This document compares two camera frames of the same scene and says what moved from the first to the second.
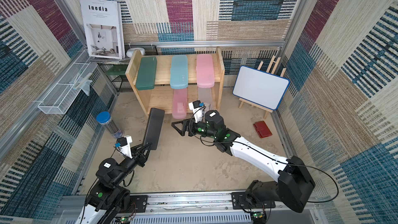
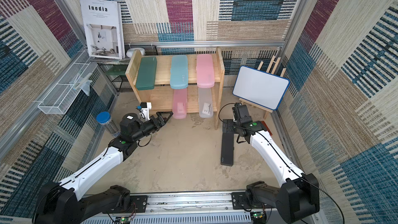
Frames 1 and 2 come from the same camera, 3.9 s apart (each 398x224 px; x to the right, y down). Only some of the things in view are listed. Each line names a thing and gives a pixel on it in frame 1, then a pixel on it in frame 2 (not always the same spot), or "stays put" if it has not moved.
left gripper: x=138 y=157 → x=160 y=124
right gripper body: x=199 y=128 → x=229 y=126
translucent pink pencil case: x=180 y=101 stays put
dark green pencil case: x=146 y=75 stays put
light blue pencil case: x=179 y=72 stays put
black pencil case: x=153 y=127 → x=227 y=151
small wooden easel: x=275 y=63 stays put
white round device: x=130 y=52 stays put
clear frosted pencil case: x=205 y=97 stays put
